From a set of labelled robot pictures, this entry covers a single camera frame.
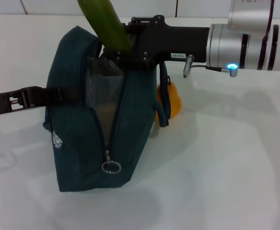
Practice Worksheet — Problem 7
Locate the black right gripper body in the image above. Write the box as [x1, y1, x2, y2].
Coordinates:
[139, 14, 212, 70]

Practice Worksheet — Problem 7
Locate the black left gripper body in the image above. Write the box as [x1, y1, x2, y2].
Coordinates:
[0, 90, 23, 118]

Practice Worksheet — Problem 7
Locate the green cucumber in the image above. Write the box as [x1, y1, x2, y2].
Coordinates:
[77, 0, 134, 54]

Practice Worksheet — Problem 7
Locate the clear food container blue lid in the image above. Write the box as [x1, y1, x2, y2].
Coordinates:
[85, 56, 125, 122]

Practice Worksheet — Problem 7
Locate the dark teal insulated lunch bag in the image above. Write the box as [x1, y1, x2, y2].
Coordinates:
[43, 25, 172, 194]

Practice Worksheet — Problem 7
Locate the orange yellow pear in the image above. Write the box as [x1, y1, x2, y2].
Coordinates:
[155, 76, 183, 123]

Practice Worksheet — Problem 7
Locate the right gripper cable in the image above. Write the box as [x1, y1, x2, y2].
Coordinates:
[182, 54, 239, 79]

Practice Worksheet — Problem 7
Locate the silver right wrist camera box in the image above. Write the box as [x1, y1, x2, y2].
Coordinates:
[227, 0, 275, 27]

